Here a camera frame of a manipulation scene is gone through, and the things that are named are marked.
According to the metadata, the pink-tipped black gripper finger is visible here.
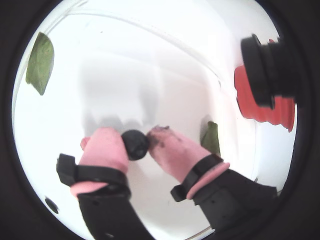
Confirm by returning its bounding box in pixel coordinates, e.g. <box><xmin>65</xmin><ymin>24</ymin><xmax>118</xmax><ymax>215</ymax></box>
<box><xmin>146</xmin><ymin>125</ymin><xmax>280</xmax><ymax>235</ymax></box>
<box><xmin>56</xmin><ymin>126</ymin><xmax>161</xmax><ymax>240</ymax></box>

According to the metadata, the small dark blueberry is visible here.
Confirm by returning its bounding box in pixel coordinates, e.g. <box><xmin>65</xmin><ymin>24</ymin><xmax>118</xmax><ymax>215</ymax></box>
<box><xmin>121</xmin><ymin>129</ymin><xmax>151</xmax><ymax>162</ymax></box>
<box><xmin>44</xmin><ymin>196</ymin><xmax>60</xmax><ymax>215</ymax></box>

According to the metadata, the red collapsible silicone cup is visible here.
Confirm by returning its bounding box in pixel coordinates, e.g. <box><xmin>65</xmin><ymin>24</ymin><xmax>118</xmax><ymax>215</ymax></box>
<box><xmin>233</xmin><ymin>37</ymin><xmax>296</xmax><ymax>133</ymax></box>

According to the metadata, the green leaf with stem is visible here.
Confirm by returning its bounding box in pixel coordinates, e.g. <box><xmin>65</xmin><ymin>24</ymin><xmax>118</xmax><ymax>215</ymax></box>
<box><xmin>200</xmin><ymin>121</ymin><xmax>221</xmax><ymax>158</ymax></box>

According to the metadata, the large green leaf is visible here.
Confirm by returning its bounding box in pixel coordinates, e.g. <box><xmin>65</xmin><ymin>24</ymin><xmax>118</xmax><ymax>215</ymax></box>
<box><xmin>25</xmin><ymin>31</ymin><xmax>55</xmax><ymax>96</ymax></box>

